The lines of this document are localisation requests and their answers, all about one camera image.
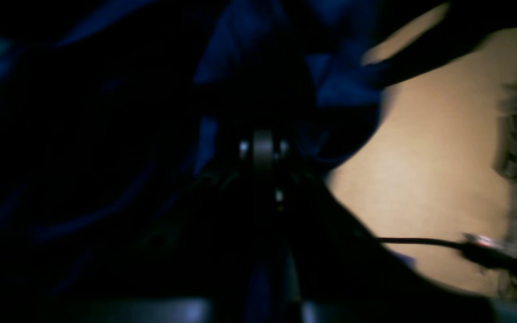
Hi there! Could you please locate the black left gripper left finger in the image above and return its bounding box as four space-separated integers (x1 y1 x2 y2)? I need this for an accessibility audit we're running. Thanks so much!
16 130 272 323

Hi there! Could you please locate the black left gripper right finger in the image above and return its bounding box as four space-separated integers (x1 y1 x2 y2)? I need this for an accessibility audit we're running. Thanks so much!
273 136 497 323

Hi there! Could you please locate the blue t-shirt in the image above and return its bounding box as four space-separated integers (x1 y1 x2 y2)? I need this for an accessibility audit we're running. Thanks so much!
0 0 382 299

